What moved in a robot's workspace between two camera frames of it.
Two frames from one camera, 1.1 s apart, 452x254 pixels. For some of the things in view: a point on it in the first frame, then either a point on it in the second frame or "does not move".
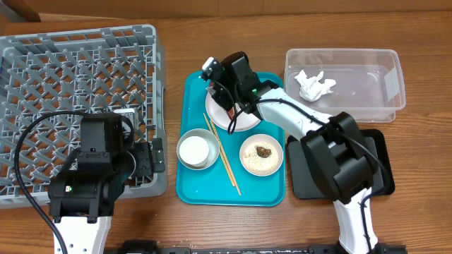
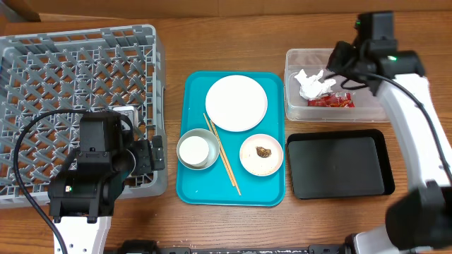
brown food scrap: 263,152 does not move
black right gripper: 219,94 to 339,56
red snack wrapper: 231,111 to 340,100
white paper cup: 193,149 does not move
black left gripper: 145,165 does not move
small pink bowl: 260,154 does not move
